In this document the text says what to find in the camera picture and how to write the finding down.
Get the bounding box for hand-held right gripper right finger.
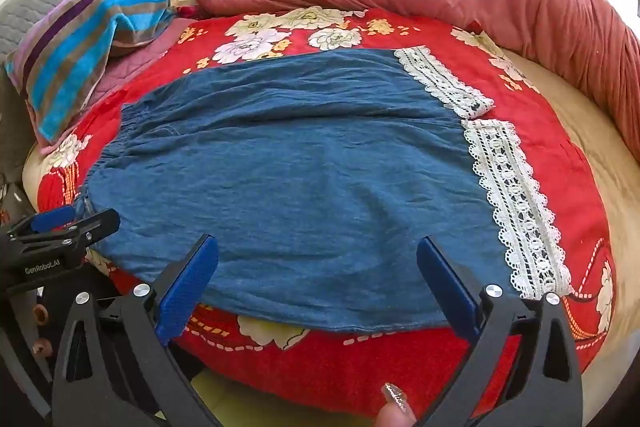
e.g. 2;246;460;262
416;234;585;427

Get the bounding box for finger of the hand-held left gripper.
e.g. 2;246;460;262
0;208;122;264
5;206;77;239

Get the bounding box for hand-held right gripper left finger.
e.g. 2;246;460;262
51;234;223;427

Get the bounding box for blue denim pants lace hems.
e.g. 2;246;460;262
75;47;576;334

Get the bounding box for person's right hand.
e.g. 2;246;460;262
375;382;418;427

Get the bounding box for red floral blanket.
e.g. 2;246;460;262
37;7;618;419

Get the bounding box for pink quilted blanket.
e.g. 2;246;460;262
97;17;197;104

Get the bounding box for striped towel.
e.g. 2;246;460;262
5;0;173;144

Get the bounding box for beige bed sheet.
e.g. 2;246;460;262
500;47;640;408

